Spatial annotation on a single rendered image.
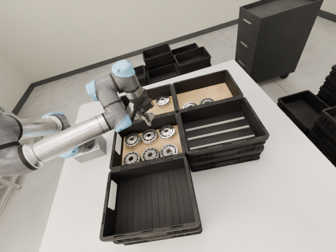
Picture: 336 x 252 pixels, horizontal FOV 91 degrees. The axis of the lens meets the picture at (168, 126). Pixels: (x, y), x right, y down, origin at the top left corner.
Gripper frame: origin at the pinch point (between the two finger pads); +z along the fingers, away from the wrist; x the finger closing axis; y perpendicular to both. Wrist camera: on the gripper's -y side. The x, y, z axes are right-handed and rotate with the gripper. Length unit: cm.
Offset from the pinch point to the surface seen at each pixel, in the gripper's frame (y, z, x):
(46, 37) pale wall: 66, 52, 353
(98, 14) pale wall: 152, 41, 281
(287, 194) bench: 15, 24, -74
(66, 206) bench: -63, 29, 22
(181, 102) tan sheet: 34.2, 19.3, 3.1
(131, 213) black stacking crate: -37.3, 13.8, -20.2
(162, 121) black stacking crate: 10.8, 11.4, -0.3
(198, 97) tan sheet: 43.8, 19.1, -5.0
